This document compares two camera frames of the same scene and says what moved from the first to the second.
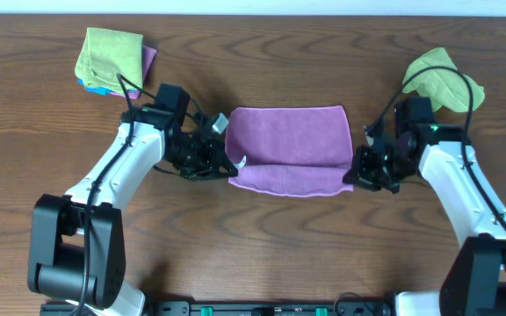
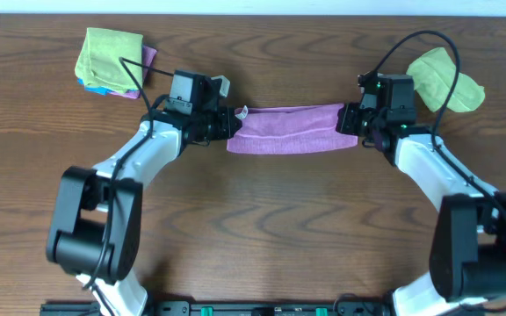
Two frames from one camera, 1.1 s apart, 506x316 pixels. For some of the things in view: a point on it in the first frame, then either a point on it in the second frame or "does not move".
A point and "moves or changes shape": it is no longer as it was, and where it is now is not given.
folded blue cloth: [94, 89] does not move
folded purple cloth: [148, 54] does not move
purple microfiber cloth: [296, 151] moves or changes shape
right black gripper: [368, 166] → [346, 118]
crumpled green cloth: [447, 89] does not move
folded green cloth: [105, 53] does not move
